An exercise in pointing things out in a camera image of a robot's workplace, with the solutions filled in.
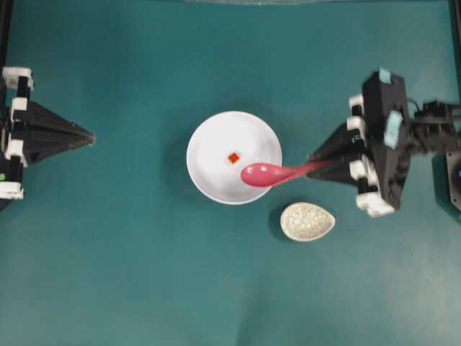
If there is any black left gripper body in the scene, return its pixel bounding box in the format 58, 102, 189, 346
1, 66, 35, 200

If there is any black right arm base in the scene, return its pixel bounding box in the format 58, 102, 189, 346
445, 151, 461, 210

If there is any pink plastic spoon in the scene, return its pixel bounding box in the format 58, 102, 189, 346
241, 160, 332, 187

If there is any speckled white egg-shaped dish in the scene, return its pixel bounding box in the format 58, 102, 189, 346
280, 202, 336, 242

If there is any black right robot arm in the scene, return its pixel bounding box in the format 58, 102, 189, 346
306, 68, 460, 217

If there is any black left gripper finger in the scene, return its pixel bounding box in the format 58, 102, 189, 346
24, 101, 94, 141
22, 136, 96, 166

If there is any white round bowl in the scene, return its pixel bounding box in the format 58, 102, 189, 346
187, 111, 282, 205

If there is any small red block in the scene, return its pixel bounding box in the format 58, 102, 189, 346
228, 152, 240, 164

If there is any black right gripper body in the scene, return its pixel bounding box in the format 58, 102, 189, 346
346, 68, 409, 218

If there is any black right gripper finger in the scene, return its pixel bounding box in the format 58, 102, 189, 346
306, 159, 357, 188
309, 123, 364, 161

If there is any black frame post left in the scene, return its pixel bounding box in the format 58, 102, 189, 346
0, 0, 14, 66

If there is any black frame post right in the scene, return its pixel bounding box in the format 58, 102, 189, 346
448, 0, 461, 96

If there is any black frame post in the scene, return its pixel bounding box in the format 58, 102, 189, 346
0, 0, 14, 66
448, 0, 461, 96

